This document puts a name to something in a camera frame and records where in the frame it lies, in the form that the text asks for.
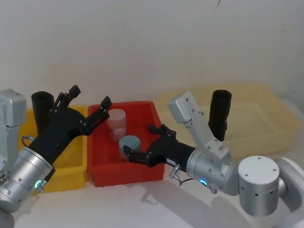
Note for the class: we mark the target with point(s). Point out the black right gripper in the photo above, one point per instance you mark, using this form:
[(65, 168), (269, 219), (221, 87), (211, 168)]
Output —
[(170, 152)]

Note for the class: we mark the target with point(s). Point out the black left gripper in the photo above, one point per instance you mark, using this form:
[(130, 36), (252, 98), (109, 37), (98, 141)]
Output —
[(60, 127)]

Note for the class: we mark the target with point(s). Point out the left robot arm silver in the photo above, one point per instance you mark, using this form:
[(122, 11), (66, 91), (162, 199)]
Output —
[(24, 171)]

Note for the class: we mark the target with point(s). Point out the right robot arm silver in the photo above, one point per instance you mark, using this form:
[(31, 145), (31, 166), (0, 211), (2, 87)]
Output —
[(256, 180)]

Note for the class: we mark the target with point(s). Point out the blue-grey cylinder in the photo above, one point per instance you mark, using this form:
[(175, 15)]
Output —
[(130, 143)]

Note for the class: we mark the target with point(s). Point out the clear plastic cylinder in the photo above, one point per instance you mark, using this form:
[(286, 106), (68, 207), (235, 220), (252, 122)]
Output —
[(117, 125)]

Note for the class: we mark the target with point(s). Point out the red plastic bin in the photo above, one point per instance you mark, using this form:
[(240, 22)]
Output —
[(124, 175)]

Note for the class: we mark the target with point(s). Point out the yellow plastic bin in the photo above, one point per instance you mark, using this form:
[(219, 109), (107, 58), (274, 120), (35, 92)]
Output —
[(69, 177)]

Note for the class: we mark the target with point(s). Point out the black cylinder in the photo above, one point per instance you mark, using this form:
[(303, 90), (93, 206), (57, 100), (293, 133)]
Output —
[(219, 116)]

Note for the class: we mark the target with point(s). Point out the translucent cream plastic bin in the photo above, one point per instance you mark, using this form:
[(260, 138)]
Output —
[(254, 115)]

